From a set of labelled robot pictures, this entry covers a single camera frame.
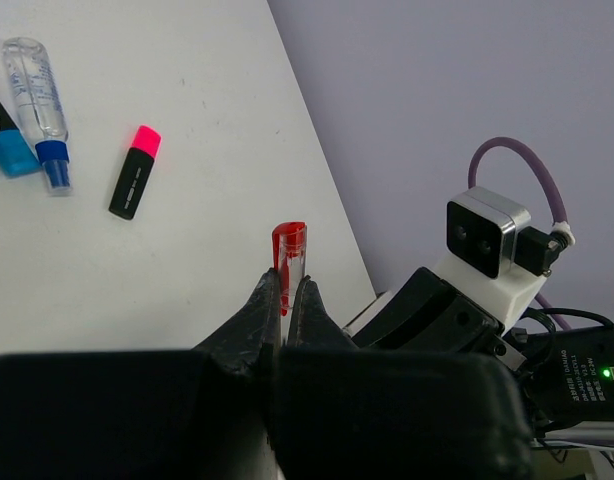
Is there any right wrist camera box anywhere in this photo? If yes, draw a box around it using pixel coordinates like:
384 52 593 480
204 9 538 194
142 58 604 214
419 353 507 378
432 186 575 332

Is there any blue-capped black highlighter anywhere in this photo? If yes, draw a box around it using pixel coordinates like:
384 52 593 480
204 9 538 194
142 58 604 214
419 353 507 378
0 101 40 178

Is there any clear glue bottle blue cap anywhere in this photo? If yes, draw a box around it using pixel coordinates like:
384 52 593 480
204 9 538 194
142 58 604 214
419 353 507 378
2 37 72 196

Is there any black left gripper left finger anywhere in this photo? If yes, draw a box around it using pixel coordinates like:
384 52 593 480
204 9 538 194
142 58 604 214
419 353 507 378
0 271 280 479

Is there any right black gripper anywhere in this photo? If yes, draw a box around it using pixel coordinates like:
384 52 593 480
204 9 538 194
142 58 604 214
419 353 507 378
344 267 527 370

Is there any red transparent pen cap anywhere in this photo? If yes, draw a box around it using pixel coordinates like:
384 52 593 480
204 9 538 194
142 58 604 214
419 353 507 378
272 221 307 317

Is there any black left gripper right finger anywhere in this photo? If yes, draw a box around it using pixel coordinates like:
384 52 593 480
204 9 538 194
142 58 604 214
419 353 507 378
279 279 534 479

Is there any pink-capped black highlighter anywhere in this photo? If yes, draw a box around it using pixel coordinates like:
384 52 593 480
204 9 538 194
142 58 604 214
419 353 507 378
108 125 161 220

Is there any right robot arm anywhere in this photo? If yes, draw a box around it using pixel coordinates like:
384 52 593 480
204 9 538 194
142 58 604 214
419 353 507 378
345 265 614 458

